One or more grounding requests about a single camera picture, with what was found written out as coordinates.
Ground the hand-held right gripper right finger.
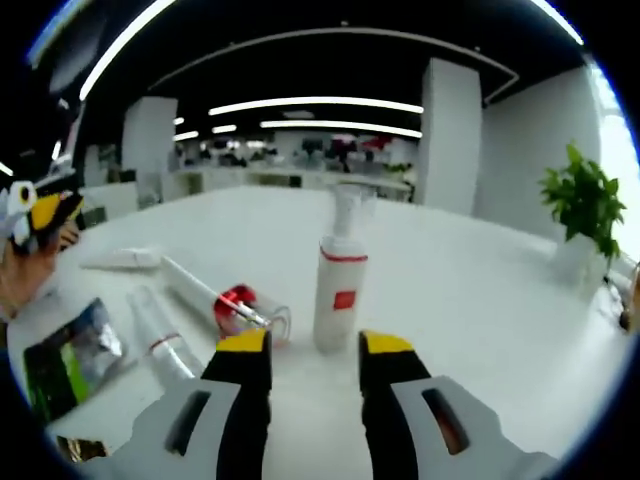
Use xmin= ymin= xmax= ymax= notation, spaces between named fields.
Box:
xmin=357 ymin=329 xmax=559 ymax=480

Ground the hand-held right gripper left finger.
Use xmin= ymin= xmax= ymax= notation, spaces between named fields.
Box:
xmin=84 ymin=328 xmax=274 ymax=480

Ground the clear cap white skincare tube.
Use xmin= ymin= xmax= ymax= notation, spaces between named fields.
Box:
xmin=125 ymin=285 xmax=197 ymax=382

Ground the white skincare pump bottle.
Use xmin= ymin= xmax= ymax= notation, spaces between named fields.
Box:
xmin=312 ymin=183 xmax=380 ymax=355

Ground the long white skincare tube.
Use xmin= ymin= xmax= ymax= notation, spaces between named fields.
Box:
xmin=158 ymin=254 xmax=269 ymax=332

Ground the gold foil packet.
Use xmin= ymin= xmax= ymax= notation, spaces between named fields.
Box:
xmin=53 ymin=433 xmax=110 ymax=465

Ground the person's left hand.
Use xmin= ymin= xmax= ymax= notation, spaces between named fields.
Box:
xmin=0 ymin=222 xmax=81 ymax=314

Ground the white square pillar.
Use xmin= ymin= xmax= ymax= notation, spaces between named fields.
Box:
xmin=121 ymin=95 xmax=180 ymax=204
xmin=417 ymin=57 xmax=484 ymax=217

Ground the green packet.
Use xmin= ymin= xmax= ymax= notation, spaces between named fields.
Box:
xmin=22 ymin=319 xmax=104 ymax=424

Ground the long ceiling light strip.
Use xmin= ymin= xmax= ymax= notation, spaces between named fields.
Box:
xmin=78 ymin=0 xmax=177 ymax=101

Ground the white office desk row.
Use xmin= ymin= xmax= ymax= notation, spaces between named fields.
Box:
xmin=169 ymin=167 xmax=416 ymax=202

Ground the potted green plant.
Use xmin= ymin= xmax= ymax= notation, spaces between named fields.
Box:
xmin=537 ymin=141 xmax=627 ymax=302

